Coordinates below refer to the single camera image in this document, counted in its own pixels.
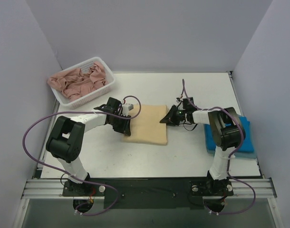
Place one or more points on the yellow t shirt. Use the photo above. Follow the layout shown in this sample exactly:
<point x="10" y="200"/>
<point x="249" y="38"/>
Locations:
<point x="146" y="127"/>

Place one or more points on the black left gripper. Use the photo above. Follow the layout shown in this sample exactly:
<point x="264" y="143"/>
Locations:
<point x="121" y="125"/>

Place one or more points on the blue folded t shirt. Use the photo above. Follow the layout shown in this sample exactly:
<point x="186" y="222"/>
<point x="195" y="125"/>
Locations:
<point x="247" y="146"/>

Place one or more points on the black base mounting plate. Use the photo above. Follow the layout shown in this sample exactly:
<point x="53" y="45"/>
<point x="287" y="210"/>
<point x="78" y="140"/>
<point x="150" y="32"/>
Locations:
<point x="157" y="201"/>

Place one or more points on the teal folded t shirt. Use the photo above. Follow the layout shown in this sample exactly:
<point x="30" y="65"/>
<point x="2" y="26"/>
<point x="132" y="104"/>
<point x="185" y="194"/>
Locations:
<point x="245" y="155"/>

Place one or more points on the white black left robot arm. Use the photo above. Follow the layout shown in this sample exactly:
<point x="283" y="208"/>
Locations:
<point x="66" y="137"/>

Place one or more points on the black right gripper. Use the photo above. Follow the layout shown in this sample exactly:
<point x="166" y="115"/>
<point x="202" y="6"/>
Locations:
<point x="175" y="116"/>

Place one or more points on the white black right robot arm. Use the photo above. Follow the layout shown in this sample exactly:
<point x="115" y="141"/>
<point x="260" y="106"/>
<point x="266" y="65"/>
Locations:
<point x="227" y="132"/>

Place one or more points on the pink crumpled t shirt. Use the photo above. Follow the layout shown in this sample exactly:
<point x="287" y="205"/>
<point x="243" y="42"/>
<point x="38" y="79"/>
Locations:
<point x="75" y="84"/>

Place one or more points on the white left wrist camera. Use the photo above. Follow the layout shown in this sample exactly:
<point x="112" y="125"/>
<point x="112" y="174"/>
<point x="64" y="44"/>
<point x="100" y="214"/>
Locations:
<point x="126" y="108"/>

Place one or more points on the aluminium front frame rail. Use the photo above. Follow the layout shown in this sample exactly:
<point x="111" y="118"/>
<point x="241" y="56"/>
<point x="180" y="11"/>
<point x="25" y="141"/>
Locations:
<point x="54" y="188"/>

